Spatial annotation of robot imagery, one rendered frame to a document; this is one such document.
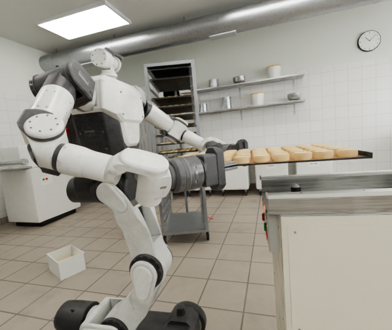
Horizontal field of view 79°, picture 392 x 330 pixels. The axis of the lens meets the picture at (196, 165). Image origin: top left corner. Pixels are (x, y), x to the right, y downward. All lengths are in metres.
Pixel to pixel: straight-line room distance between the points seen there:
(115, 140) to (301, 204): 0.66
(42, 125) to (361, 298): 0.95
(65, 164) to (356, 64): 4.83
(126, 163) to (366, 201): 0.64
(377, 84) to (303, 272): 4.47
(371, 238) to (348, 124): 4.16
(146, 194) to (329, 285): 0.59
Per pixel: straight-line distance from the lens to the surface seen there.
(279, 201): 0.75
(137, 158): 0.54
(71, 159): 0.59
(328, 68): 4.96
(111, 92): 0.92
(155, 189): 0.56
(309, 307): 0.90
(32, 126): 0.63
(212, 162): 0.63
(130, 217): 0.98
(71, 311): 1.42
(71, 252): 2.77
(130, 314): 1.22
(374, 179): 1.13
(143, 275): 1.03
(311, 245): 0.80
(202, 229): 2.54
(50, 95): 0.75
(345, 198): 0.79
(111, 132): 0.93
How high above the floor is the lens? 1.09
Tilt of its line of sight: 7 degrees down
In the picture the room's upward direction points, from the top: 5 degrees counter-clockwise
